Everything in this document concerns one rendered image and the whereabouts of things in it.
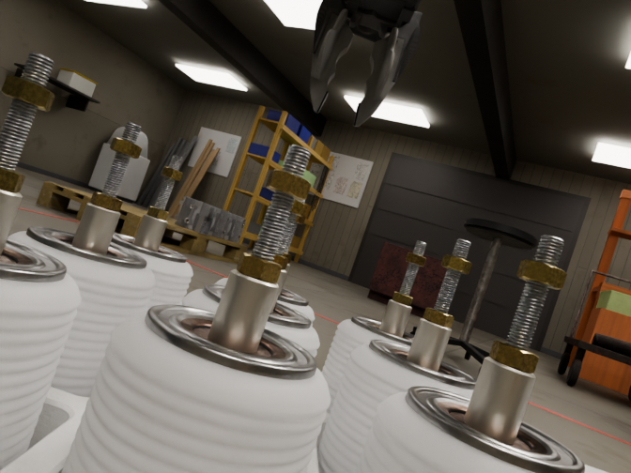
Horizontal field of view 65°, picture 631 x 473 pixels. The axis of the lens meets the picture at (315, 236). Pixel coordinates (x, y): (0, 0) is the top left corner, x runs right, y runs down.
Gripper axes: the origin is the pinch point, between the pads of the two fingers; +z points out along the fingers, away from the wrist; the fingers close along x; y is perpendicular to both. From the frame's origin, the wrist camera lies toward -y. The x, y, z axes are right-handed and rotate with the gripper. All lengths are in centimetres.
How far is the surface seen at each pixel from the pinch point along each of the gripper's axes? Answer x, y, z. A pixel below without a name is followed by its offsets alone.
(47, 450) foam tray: -6.6, 24.6, 25.5
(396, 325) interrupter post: 11.3, 2.5, 17.4
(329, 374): 6.9, 3.3, 23.3
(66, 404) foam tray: -8.1, 19.9, 25.6
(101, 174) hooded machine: -384, -857, 10
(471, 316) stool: 96, -207, 19
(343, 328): 6.8, 2.8, 19.2
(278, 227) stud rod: -0.3, 25.4, 13.1
